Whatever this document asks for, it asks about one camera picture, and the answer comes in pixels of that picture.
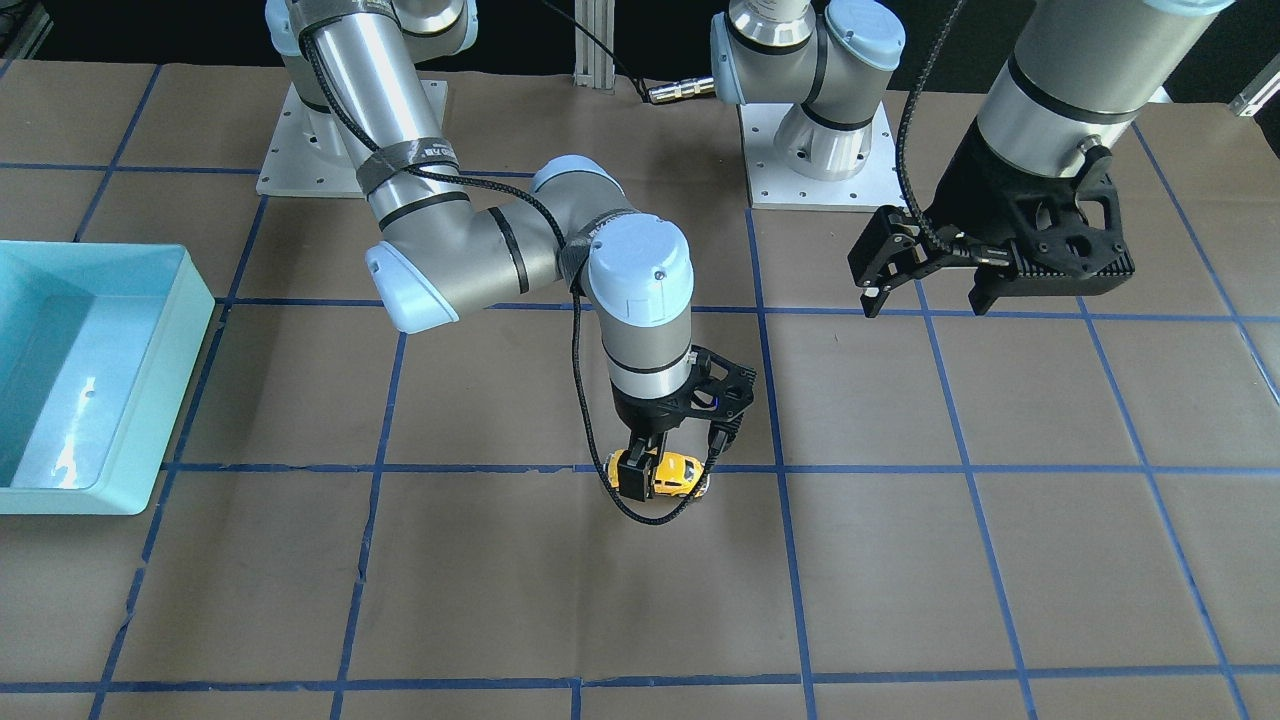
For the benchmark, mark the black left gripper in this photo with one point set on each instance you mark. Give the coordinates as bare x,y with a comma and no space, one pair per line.
962,200

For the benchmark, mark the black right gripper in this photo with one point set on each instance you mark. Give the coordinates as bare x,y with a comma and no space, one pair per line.
644,416

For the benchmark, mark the yellow beetle toy car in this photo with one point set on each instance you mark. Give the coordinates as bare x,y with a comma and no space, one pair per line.
676,476

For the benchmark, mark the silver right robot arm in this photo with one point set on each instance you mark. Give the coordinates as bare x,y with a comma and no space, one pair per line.
452,244

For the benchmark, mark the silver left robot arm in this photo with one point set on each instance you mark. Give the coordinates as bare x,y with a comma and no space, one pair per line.
1077,77

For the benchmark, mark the light blue plastic bin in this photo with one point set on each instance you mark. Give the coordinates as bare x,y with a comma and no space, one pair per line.
98,342

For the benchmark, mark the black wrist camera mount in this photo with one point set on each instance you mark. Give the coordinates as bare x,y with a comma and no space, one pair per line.
716,390

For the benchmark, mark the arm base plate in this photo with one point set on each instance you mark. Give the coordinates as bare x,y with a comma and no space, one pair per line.
311,155
795,164

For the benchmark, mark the aluminium frame post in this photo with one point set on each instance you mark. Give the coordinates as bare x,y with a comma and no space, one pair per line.
593,67

